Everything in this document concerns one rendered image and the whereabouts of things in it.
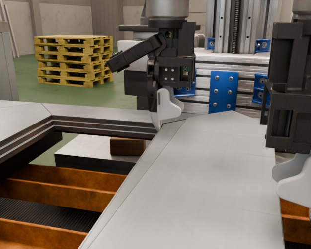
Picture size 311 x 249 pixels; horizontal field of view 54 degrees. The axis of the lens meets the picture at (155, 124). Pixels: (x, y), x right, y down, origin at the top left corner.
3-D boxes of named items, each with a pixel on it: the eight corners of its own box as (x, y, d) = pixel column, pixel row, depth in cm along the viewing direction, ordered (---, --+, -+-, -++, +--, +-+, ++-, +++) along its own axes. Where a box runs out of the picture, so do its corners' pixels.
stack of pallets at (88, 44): (116, 80, 564) (114, 35, 538) (92, 88, 497) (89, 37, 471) (64, 76, 606) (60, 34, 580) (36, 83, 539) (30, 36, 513)
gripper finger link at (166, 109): (179, 138, 58) (180, 90, 55) (149, 135, 59) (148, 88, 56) (181, 132, 61) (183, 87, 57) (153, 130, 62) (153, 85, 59)
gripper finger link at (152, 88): (155, 114, 56) (155, 66, 53) (146, 113, 56) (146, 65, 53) (160, 107, 60) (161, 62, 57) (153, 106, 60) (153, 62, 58)
